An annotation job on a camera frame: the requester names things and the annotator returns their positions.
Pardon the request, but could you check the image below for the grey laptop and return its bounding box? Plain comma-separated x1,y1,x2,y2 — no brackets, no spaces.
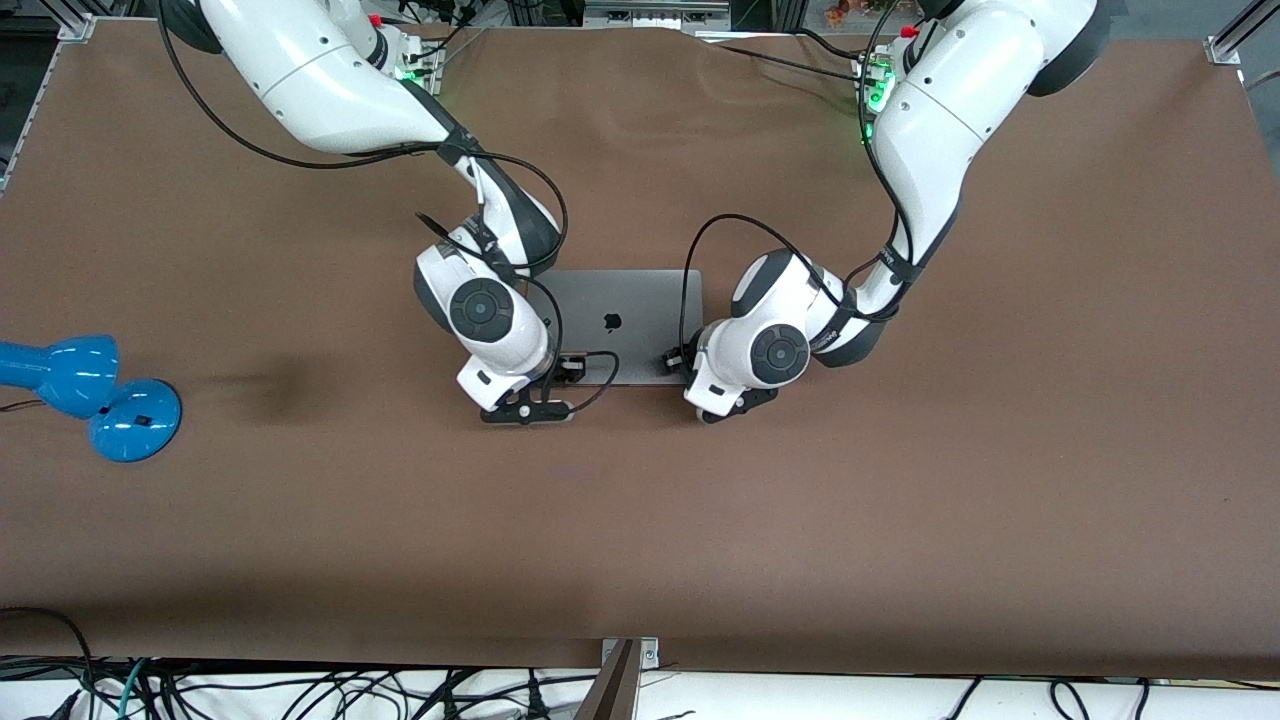
535,268,704,387

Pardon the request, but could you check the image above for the grey metal beam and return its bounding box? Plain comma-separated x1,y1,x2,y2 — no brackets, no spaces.
572,640,643,720

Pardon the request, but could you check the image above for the grey background device box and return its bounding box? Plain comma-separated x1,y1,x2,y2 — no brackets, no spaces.
583,0,733,32

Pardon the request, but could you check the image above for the orange background decoration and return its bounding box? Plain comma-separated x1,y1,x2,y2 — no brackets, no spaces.
825,0,901,27

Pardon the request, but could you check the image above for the blue desk lamp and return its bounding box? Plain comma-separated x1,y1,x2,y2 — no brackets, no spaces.
0,335,183,463

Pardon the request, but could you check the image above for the small metal bracket plate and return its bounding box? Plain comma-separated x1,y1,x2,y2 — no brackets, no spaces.
601,637,661,671

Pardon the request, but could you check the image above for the long black base cable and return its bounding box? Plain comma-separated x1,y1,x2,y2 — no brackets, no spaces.
712,42,873,85

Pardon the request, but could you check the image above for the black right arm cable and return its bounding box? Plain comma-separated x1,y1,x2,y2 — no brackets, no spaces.
158,0,621,413

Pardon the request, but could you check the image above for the short black base cable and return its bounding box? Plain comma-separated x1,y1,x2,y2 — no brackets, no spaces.
795,27,867,61

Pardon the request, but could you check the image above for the black right base cable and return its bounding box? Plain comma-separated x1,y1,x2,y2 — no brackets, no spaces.
398,0,481,67

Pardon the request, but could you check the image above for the teal floor cable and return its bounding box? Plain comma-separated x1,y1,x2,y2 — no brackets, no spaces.
118,657,152,720

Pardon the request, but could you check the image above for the black looped floor cable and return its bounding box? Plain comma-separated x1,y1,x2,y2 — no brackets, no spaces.
0,606,97,720

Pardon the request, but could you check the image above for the aluminium side rail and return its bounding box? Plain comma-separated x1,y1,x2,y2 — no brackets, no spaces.
0,40,65,191

